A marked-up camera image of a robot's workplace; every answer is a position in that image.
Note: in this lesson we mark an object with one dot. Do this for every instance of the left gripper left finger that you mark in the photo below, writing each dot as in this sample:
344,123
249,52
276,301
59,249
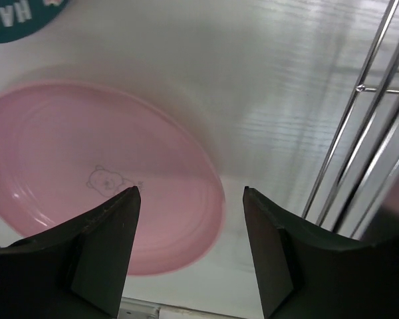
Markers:
74,270

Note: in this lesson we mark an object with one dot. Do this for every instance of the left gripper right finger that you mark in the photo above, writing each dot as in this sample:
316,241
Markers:
305,271

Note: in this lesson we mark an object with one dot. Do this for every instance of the pink plastic plate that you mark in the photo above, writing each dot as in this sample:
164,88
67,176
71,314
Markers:
66,148

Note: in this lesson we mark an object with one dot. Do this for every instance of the metal wire dish rack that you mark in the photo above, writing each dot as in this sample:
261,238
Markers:
361,154

